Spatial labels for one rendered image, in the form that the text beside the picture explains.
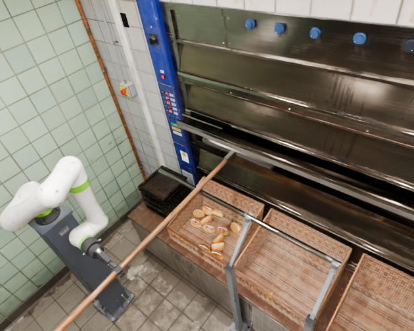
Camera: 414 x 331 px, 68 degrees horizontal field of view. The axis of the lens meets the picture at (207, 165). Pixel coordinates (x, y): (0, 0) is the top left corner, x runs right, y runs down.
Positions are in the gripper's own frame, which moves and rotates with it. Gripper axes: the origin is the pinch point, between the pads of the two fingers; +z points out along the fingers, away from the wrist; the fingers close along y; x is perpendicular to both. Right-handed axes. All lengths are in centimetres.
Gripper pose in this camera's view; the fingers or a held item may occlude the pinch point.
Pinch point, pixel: (117, 270)
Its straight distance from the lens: 169.2
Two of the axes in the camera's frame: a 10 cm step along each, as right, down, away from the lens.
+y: 1.3, 7.3, 6.7
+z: 7.7, 3.6, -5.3
